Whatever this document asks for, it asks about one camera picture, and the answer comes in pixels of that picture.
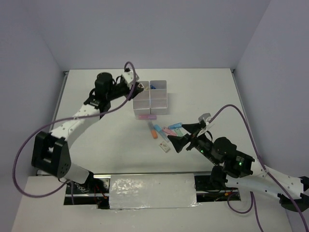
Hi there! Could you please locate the pink correction tape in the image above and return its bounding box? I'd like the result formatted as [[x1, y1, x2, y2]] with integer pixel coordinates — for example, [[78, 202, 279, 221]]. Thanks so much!
[[162, 127, 177, 136]]

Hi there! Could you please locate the green correction tape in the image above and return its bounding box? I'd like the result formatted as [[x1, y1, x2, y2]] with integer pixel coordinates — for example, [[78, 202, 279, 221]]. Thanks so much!
[[174, 128, 183, 137]]

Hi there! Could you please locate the white eraser box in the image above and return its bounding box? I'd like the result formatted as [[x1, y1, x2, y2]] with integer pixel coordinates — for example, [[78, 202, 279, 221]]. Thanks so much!
[[159, 141, 170, 153]]

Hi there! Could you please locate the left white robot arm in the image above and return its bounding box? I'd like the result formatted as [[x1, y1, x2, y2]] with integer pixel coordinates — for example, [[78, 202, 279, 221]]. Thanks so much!
[[31, 68, 144, 193]]

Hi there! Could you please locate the blue correction tape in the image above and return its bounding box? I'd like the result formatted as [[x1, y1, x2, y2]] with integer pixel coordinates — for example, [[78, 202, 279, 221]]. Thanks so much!
[[168, 122, 182, 130]]

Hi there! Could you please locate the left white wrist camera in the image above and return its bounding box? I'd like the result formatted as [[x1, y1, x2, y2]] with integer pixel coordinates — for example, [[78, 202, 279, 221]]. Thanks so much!
[[121, 70, 140, 89]]

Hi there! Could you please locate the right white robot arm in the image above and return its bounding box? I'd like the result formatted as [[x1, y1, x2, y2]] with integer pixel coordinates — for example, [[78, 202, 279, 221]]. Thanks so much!
[[168, 122, 309, 212]]

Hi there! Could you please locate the light blue highlighter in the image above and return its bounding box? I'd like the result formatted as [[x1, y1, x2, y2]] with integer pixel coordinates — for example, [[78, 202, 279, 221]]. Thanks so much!
[[154, 124, 170, 143]]

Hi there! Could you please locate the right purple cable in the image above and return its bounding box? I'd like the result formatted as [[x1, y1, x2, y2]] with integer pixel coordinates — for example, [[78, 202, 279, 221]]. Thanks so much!
[[209, 104, 309, 232]]

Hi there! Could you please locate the left white divided container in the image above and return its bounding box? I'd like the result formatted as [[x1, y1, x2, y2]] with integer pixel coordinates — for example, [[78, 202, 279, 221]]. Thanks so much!
[[133, 81, 150, 116]]

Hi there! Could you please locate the pink highlighter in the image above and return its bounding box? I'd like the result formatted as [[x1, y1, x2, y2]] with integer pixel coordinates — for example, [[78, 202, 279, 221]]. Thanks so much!
[[136, 115, 157, 120]]

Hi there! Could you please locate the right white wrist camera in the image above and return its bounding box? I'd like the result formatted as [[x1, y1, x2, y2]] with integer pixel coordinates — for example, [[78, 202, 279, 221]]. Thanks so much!
[[198, 113, 213, 133]]

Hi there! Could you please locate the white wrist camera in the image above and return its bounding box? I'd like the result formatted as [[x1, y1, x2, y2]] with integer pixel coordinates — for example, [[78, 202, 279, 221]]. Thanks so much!
[[121, 70, 140, 89], [198, 113, 213, 133]]

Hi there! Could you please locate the silver foil panel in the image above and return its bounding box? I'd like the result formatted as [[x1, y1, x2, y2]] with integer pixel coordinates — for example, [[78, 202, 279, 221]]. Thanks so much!
[[109, 174, 198, 209]]

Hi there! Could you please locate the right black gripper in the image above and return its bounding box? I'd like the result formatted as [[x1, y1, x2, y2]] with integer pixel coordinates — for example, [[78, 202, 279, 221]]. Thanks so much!
[[166, 122, 218, 165]]

